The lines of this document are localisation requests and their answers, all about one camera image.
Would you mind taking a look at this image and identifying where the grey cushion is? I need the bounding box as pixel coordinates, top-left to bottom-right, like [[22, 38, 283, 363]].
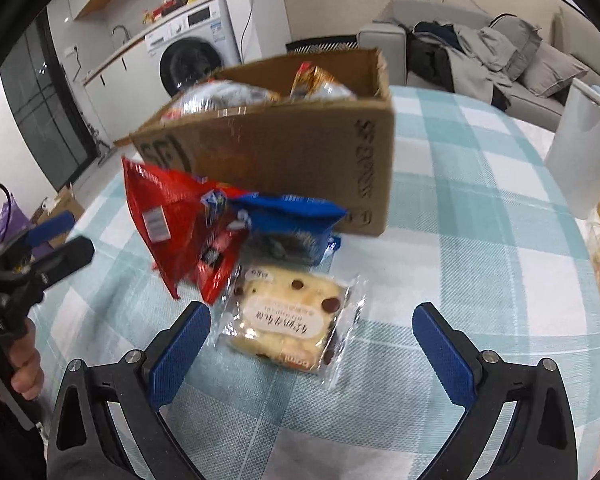
[[520, 40, 590, 98], [487, 12, 543, 81]]

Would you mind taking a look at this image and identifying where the small red snack packet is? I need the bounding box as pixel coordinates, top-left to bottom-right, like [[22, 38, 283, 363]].
[[187, 187, 253, 306]]

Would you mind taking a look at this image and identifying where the silver snack bag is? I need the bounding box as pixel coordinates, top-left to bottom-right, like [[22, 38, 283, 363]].
[[162, 80, 281, 121]]

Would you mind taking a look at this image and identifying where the dark jacket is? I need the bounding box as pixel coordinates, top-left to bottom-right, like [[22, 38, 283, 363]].
[[407, 22, 461, 93]]

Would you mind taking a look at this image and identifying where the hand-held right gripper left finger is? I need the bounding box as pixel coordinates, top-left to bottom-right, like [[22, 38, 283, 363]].
[[45, 301, 213, 480]]

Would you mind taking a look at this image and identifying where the green checked tablecloth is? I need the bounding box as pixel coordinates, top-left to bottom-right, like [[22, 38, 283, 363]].
[[27, 85, 600, 480]]

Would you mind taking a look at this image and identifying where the small cardboard box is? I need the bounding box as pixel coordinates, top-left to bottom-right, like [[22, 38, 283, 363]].
[[30, 185, 86, 248]]

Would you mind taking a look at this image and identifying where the brown cardboard box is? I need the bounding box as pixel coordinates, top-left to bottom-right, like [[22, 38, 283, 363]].
[[129, 47, 397, 237]]

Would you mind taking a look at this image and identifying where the person's left hand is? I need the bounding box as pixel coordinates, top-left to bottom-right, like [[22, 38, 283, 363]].
[[9, 319, 46, 402]]

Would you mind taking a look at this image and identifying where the bread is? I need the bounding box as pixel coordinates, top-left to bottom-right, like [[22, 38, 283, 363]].
[[207, 265, 368, 391]]

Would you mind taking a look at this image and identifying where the person's left forearm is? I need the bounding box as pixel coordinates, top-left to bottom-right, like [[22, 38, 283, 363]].
[[0, 360, 48, 480]]

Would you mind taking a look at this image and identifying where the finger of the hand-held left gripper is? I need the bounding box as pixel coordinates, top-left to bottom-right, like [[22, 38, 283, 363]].
[[32, 237, 96, 289], [0, 211, 77, 266]]

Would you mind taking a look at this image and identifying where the orange snack bag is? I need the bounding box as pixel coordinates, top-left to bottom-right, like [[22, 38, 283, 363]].
[[289, 61, 356, 101]]

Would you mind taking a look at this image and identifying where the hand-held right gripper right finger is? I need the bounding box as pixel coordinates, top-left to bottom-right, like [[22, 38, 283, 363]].
[[412, 302, 578, 480]]

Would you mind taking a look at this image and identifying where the black white patterned chair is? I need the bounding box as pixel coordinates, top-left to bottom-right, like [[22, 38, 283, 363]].
[[286, 35, 358, 53]]

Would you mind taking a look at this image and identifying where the grey sofa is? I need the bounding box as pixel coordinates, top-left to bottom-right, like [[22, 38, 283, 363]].
[[356, 0, 591, 133]]

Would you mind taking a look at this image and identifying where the dark glass sliding door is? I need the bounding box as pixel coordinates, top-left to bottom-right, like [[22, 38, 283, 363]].
[[0, 10, 98, 191]]

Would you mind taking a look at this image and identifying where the white trash bin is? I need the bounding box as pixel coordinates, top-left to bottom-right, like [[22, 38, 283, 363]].
[[544, 77, 600, 221]]

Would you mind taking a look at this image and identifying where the purple bag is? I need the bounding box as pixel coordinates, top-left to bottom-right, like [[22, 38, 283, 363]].
[[0, 192, 31, 243]]

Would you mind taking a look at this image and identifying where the white kitchen counter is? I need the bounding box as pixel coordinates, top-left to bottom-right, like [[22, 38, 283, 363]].
[[82, 0, 226, 141]]

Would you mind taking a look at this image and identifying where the blue snack packet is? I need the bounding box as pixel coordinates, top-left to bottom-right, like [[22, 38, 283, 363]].
[[227, 191, 348, 267]]

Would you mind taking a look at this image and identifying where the large red chip packet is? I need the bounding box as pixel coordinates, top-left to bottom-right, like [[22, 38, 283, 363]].
[[121, 156, 216, 301]]

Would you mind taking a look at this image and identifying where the grey garment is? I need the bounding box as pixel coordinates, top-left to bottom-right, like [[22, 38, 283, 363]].
[[445, 22, 518, 108]]

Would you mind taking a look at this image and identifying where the white washing machine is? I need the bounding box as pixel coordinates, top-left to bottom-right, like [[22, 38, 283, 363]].
[[144, 0, 243, 98]]

